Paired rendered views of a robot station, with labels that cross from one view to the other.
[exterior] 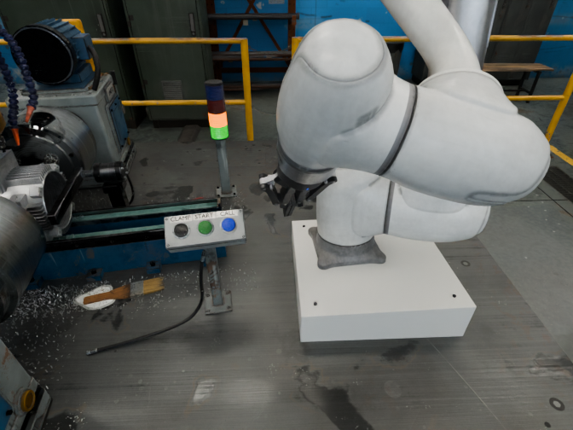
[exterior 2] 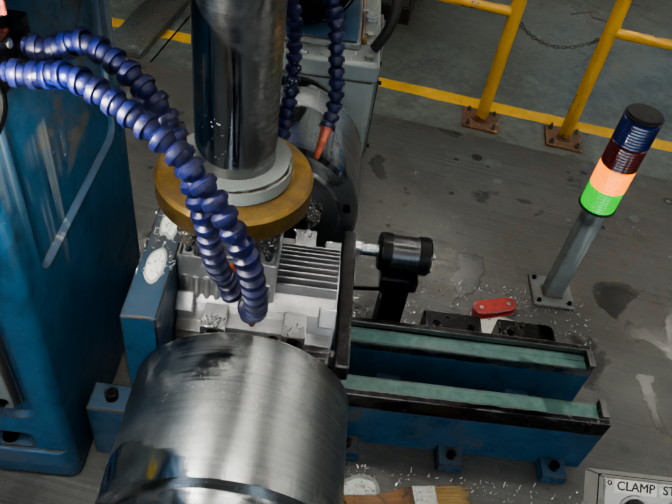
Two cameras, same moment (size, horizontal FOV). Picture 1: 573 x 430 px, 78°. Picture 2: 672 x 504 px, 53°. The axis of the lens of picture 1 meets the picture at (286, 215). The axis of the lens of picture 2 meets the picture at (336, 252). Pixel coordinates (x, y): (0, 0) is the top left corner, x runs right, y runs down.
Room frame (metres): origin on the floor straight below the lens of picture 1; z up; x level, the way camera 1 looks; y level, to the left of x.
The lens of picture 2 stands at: (0.20, 0.54, 1.73)
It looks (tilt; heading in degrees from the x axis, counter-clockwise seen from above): 45 degrees down; 7
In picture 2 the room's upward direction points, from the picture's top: 10 degrees clockwise
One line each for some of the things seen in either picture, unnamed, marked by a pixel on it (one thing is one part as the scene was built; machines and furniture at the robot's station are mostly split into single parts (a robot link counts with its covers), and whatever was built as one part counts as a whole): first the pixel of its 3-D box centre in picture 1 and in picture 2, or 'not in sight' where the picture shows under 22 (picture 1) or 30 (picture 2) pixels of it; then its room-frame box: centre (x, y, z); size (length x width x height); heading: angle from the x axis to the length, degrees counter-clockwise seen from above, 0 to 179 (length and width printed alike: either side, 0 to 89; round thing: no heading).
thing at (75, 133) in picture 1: (50, 148); (285, 163); (1.05, 0.76, 1.04); 0.41 x 0.25 x 0.25; 11
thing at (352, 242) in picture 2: (68, 193); (346, 299); (0.82, 0.60, 1.01); 0.26 x 0.04 x 0.03; 11
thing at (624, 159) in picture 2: (216, 105); (624, 152); (1.17, 0.23, 1.14); 0.06 x 0.06 x 0.04
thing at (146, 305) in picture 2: not in sight; (150, 309); (0.74, 0.86, 0.97); 0.30 x 0.11 x 0.34; 11
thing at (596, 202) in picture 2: (219, 130); (602, 195); (1.17, 0.23, 1.05); 0.06 x 0.06 x 0.04
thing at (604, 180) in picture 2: (217, 118); (613, 174); (1.17, 0.23, 1.10); 0.06 x 0.06 x 0.04
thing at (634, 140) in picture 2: (214, 90); (637, 129); (1.17, 0.23, 1.19); 0.06 x 0.06 x 0.04
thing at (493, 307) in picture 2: not in sight; (493, 308); (1.08, 0.34, 0.81); 0.09 x 0.03 x 0.02; 119
